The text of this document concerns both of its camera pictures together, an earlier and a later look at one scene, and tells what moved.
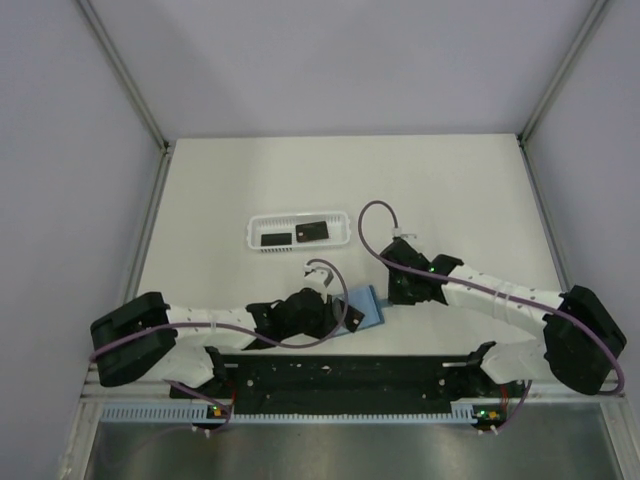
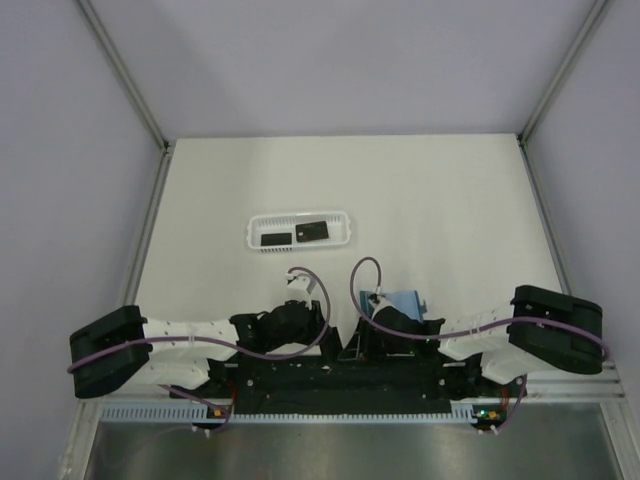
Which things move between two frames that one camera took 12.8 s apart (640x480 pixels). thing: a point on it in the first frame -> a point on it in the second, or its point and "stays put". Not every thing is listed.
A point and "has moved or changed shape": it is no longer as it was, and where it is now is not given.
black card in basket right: (312, 231) stays put
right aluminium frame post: (567, 61) stays put
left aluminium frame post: (124, 72) stays put
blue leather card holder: (365, 301) has moved or changed shape
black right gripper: (395, 297) -> (362, 337)
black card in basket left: (276, 239) stays put
